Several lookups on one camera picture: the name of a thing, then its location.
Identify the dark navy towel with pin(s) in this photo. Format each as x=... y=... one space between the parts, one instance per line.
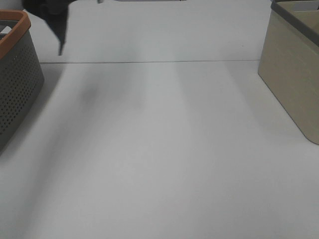
x=54 y=13

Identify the beige bin grey rim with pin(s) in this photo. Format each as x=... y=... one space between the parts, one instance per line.
x=289 y=63

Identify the grey perforated basket orange rim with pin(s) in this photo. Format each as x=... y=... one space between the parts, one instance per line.
x=21 y=76

